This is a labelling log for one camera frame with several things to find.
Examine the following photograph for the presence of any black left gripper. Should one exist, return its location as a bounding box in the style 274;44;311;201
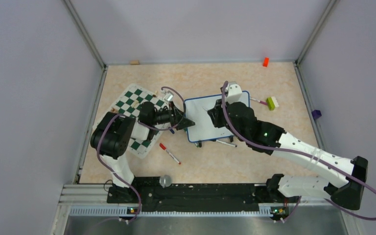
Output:
150;101;194;130

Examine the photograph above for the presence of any blue framed whiteboard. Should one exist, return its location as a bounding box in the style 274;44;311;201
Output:
184;90;251;148

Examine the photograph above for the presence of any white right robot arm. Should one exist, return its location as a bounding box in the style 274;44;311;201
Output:
207;99;368;211

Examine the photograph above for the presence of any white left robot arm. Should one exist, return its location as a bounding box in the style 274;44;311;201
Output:
90;101;195;202

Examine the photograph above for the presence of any purple cap marker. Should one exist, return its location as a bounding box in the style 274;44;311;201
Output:
250;97;268;106

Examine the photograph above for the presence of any black cap marker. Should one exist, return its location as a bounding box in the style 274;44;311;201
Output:
215;140;237;147

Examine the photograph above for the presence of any red cap marker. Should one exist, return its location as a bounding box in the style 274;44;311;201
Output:
159;143;181;165

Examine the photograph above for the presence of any green white toy brick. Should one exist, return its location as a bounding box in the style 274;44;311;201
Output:
266;96;279;111

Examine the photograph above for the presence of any green white chessboard mat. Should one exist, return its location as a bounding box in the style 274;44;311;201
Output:
106;84;167;159

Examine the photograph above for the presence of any light wooden chess piece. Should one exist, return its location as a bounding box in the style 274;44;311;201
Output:
132;100;140;109

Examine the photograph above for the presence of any grey round knob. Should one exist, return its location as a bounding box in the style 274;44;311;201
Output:
159;175;172;188

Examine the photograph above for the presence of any orange toy block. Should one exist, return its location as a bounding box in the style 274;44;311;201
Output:
262;57;270;68

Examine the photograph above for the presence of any purple toy block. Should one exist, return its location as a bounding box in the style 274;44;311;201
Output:
311;110;322;120

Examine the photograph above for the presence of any wooden cork piece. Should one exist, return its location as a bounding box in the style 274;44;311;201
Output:
129;60;140;65

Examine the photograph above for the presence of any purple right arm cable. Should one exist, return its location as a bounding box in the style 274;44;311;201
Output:
221;80;376;222

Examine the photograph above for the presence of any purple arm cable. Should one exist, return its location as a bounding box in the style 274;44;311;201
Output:
95;86;187;224
221;80;376;222

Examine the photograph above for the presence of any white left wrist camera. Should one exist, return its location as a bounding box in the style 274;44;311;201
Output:
162;91;174;103

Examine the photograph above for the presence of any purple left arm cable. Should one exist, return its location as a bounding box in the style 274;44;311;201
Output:
95;86;187;224

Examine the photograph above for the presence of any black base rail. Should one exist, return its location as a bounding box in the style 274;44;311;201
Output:
107;177;298;212

